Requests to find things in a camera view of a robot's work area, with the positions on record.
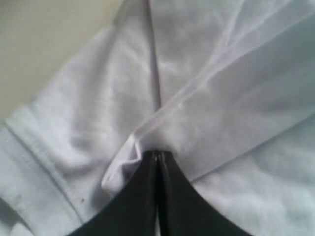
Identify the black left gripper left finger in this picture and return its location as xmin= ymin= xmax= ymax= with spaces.
xmin=71 ymin=151 xmax=158 ymax=236

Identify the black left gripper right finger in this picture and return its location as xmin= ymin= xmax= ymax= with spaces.
xmin=157 ymin=151 xmax=248 ymax=236

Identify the white shirt garment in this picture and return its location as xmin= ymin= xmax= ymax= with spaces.
xmin=0 ymin=0 xmax=315 ymax=236

